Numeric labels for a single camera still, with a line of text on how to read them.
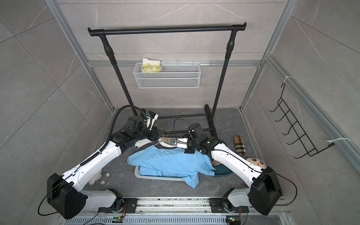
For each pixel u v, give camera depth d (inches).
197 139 23.3
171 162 30.6
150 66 33.7
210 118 43.3
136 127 23.4
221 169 34.5
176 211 28.7
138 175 29.6
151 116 26.3
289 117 28.3
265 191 15.7
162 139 33.7
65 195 23.8
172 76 39.7
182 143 25.9
